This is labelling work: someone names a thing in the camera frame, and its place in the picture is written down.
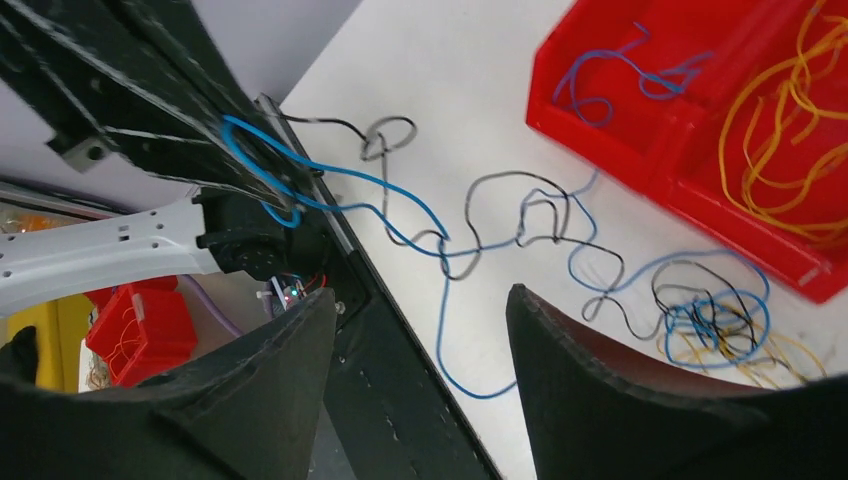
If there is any yellow thin wire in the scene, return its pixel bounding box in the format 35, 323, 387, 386
718, 0, 848, 234

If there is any red two-compartment plastic bin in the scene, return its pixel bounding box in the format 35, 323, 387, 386
526, 1, 847, 304

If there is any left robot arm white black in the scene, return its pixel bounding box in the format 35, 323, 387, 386
1, 1, 317, 316

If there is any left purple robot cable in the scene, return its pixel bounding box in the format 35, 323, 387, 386
178, 274, 245, 339

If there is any red bin under table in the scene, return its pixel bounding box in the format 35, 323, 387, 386
85, 276, 198, 387

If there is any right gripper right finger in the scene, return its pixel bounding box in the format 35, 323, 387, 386
506, 284, 847, 479

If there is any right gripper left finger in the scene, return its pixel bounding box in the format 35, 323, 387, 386
1, 289, 337, 479

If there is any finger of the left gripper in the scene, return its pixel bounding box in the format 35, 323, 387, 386
1, 1, 283, 203

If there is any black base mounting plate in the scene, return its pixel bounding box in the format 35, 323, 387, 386
254, 92, 501, 480

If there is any bundle of thin wires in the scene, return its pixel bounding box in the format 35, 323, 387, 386
655, 304, 829, 391

